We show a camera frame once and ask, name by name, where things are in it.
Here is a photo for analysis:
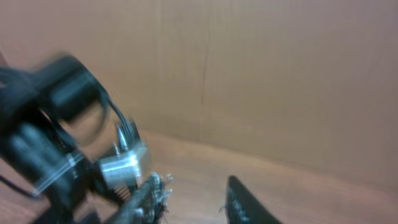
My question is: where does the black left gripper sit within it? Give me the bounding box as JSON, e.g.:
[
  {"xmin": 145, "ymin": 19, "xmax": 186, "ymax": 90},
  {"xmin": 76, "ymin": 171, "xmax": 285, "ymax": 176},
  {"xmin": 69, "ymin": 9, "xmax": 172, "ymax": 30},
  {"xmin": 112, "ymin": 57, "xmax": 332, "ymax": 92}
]
[{"xmin": 27, "ymin": 161, "xmax": 138, "ymax": 223}]

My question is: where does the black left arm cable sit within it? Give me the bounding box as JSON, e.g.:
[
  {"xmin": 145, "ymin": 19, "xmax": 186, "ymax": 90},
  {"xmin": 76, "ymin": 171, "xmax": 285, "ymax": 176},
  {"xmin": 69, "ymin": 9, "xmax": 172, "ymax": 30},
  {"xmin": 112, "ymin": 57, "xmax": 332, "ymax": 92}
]
[{"xmin": 0, "ymin": 93, "xmax": 141, "ymax": 200}]

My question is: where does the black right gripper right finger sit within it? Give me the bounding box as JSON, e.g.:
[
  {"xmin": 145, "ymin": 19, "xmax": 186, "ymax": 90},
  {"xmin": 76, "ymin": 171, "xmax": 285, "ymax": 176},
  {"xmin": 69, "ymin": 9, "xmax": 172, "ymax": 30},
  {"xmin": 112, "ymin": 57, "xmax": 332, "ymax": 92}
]
[{"xmin": 220, "ymin": 175, "xmax": 282, "ymax": 224}]

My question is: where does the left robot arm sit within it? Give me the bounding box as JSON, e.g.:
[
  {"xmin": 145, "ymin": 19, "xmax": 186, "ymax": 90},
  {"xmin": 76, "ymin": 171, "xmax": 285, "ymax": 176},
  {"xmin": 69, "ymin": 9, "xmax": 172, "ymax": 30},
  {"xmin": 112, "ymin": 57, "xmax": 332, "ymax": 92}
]
[{"xmin": 1, "ymin": 55, "xmax": 146, "ymax": 223}]

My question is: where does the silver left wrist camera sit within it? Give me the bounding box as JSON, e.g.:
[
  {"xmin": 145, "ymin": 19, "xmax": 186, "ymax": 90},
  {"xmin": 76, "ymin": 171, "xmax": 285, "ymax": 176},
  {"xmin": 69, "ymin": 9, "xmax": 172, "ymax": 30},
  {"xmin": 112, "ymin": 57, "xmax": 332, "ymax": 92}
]
[{"xmin": 98, "ymin": 141, "xmax": 152, "ymax": 189}]

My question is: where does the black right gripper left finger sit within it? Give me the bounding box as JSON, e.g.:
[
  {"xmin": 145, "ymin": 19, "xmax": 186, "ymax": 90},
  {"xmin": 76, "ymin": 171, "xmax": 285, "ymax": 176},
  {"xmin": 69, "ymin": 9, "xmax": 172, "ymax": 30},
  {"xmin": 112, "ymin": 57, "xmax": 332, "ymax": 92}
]
[{"xmin": 104, "ymin": 172, "xmax": 173, "ymax": 224}]

